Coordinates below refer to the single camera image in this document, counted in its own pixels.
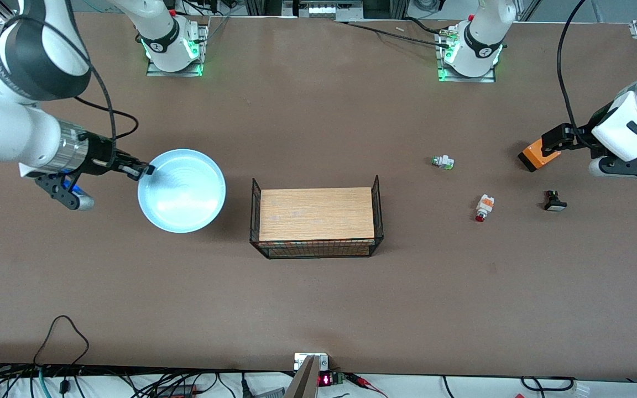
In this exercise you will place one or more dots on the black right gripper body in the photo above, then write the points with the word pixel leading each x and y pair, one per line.
pixel 99 155

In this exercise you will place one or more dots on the light blue round plate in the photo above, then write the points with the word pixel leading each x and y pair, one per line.
pixel 183 190

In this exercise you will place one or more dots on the red push button switch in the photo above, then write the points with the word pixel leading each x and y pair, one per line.
pixel 484 206

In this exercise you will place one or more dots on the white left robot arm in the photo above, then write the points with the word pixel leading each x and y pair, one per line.
pixel 481 33

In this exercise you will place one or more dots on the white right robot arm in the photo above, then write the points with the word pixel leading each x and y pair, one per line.
pixel 3 127

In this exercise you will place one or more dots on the black power adapter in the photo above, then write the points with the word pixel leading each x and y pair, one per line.
pixel 177 391

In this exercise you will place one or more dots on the white lit equipment unit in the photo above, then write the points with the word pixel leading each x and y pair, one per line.
pixel 321 10

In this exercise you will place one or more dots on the small white box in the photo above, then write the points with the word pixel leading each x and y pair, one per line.
pixel 299 362

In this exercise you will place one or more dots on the red LED display board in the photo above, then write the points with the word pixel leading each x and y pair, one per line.
pixel 325 380

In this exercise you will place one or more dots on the red clip lead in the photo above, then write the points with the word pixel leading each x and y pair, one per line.
pixel 360 380

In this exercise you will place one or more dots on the black push button switch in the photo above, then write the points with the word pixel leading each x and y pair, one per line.
pixel 554 202

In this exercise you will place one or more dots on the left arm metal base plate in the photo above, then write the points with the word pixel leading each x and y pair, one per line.
pixel 487 79

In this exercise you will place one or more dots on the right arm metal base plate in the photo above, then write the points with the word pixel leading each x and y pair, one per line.
pixel 152 71

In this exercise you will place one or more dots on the aluminium frame post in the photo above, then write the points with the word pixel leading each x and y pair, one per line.
pixel 6 6
pixel 636 29

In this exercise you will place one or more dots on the green push button switch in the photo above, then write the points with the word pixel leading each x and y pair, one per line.
pixel 443 162

